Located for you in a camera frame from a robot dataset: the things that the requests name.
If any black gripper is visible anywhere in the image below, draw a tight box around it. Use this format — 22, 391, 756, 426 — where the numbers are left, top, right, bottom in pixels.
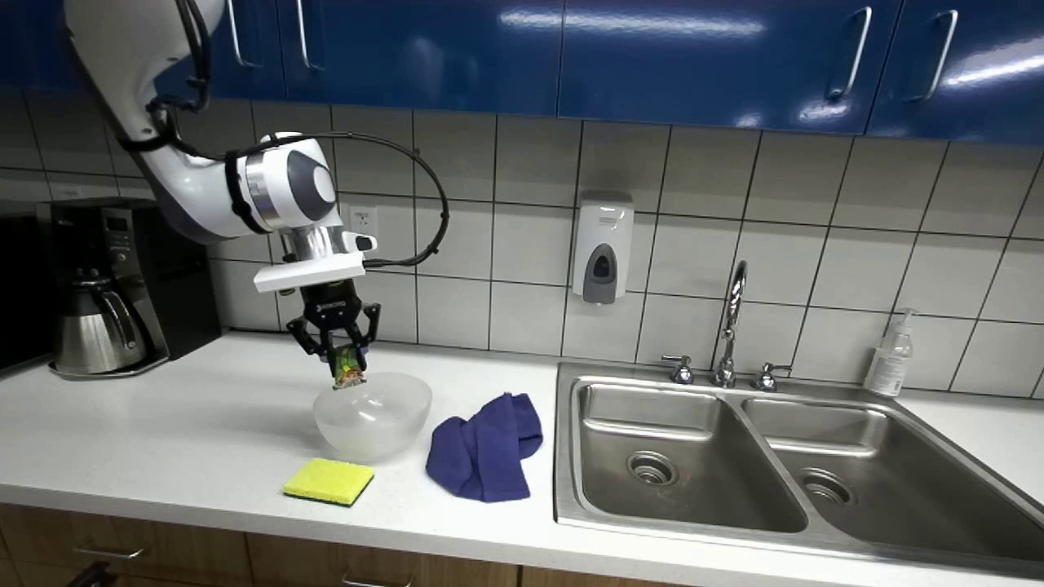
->
284, 276, 386, 383

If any green packet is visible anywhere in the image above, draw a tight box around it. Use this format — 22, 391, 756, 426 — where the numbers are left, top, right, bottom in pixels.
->
329, 341, 373, 391

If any clear plastic bowl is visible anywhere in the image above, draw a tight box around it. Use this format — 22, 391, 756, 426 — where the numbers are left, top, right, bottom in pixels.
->
309, 368, 437, 467

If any yellow sponge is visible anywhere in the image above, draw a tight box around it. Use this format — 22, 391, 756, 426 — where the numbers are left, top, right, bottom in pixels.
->
280, 452, 379, 513

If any blue cloth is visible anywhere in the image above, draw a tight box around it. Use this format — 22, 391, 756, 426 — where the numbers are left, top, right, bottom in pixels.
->
424, 388, 548, 504

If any black coffee maker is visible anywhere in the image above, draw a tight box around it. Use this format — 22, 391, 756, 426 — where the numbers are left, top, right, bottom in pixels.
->
46, 195, 230, 383

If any wooden drawer front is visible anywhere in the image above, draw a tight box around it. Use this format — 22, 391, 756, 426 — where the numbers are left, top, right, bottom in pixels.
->
515, 564, 681, 587
0, 502, 256, 587
244, 531, 524, 587

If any steel coffee carafe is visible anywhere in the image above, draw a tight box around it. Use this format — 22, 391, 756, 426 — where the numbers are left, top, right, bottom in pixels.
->
51, 266, 154, 379

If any blue cabinet door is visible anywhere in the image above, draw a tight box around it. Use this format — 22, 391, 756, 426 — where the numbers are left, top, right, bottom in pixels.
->
866, 0, 1044, 150
265, 0, 570, 119
151, 0, 274, 109
559, 0, 906, 141

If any black microwave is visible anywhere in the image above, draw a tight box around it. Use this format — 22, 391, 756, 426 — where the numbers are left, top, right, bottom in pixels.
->
0, 209, 60, 379

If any stainless steel double sink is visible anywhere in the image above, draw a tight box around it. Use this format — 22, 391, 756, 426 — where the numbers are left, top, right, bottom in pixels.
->
551, 359, 1044, 579

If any chrome faucet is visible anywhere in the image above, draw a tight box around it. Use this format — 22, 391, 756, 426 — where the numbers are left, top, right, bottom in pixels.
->
708, 257, 754, 391

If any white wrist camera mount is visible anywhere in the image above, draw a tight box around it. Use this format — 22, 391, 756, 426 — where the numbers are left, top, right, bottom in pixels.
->
251, 226, 382, 301

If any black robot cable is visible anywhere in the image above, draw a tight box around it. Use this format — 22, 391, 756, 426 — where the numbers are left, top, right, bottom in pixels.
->
324, 132, 455, 275

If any white wall soap dispenser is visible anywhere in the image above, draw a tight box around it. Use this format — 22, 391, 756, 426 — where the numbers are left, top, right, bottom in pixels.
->
569, 192, 639, 309

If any silver cabinet handle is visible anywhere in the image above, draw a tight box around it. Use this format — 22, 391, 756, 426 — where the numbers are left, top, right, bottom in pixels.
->
292, 0, 321, 76
825, 2, 877, 108
223, 0, 265, 76
917, 5, 967, 108

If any chrome faucet handle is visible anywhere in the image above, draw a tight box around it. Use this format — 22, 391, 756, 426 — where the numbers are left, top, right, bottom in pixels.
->
664, 352, 703, 388
750, 359, 795, 394

